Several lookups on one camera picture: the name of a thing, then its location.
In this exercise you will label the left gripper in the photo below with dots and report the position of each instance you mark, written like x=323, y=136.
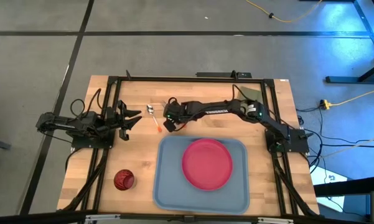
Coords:
x=115, y=119

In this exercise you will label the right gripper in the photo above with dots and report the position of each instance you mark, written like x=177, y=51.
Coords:
x=175, y=112

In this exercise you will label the red round plate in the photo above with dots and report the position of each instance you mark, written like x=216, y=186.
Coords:
x=207, y=165

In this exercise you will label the red ribbed cup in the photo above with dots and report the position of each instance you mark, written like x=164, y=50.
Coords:
x=124, y=180

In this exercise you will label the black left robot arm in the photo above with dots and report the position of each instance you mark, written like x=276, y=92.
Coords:
x=65, y=124

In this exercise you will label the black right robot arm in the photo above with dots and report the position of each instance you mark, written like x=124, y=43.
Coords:
x=217, y=110

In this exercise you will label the blue-grey plastic tray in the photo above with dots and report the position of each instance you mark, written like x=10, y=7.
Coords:
x=171, y=186

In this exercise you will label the black mounting bar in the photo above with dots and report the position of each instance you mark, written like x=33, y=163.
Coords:
x=217, y=75

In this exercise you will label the green notebook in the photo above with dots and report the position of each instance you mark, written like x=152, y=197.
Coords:
x=250, y=93

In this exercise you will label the yellow power plug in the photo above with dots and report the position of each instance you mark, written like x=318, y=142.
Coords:
x=325, y=104

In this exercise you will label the white floor panel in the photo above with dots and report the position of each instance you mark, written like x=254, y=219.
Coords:
x=326, y=178

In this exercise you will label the black table edge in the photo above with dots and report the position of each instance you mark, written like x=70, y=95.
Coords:
x=354, y=186

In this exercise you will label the black aluminium table frame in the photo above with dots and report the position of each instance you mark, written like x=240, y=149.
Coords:
x=189, y=79

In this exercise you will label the black frame crossbar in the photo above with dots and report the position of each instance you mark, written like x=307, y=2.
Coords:
x=49, y=216

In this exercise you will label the black table leg frame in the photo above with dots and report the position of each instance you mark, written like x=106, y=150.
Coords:
x=354, y=80

